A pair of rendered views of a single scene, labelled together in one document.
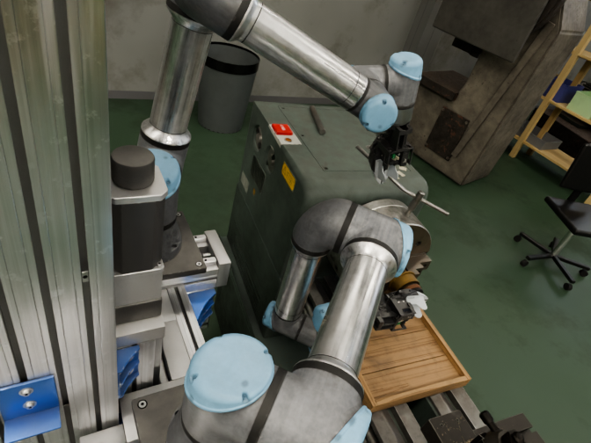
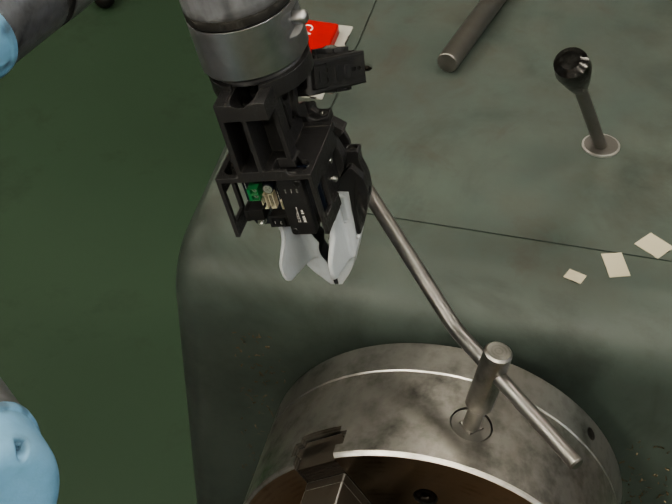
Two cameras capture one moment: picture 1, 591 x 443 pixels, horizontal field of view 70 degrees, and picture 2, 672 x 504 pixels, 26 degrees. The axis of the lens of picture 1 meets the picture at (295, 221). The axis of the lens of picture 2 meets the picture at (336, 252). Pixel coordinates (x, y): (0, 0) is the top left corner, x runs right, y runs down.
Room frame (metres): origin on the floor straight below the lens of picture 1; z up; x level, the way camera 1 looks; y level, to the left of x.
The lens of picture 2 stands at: (0.48, -0.78, 2.09)
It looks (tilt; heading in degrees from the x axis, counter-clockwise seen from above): 42 degrees down; 45
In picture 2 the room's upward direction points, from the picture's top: straight up
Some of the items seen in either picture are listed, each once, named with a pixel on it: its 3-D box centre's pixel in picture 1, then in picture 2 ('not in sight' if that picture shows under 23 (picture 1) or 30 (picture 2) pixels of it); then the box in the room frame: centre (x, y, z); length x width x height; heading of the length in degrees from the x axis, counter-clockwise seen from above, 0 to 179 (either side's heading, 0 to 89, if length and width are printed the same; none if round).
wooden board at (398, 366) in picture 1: (396, 351); not in sight; (0.87, -0.42, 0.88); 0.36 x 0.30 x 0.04; 122
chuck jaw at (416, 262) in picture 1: (415, 264); not in sight; (1.06, -0.41, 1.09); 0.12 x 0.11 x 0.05; 122
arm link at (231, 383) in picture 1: (229, 388); not in sight; (0.34, 0.02, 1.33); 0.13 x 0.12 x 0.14; 81
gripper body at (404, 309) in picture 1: (387, 311); not in sight; (0.83, -0.32, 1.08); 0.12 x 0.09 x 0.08; 121
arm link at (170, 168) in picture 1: (152, 185); not in sight; (0.74, 0.33, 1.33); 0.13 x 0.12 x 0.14; 17
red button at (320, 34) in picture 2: (281, 130); (304, 42); (1.35, 0.14, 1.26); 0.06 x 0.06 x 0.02; 32
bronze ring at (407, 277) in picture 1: (404, 286); not in sight; (0.95, -0.37, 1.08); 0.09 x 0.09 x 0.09; 32
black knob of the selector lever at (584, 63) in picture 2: not in sight; (571, 73); (1.35, -0.19, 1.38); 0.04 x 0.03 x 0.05; 32
